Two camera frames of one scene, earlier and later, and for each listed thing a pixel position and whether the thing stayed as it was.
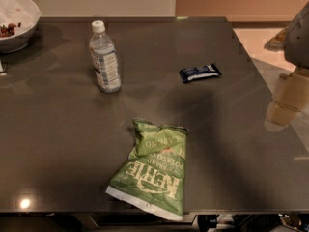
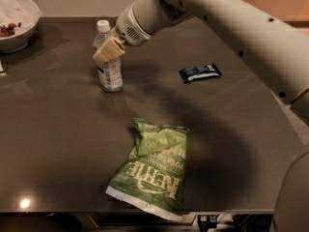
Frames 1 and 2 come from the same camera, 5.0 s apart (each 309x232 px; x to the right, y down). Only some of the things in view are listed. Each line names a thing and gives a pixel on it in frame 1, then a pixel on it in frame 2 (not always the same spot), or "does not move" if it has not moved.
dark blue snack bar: (199, 72) does not move
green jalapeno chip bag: (154, 173) does not move
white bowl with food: (18, 19) does not move
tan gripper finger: (292, 96) → (129, 31)
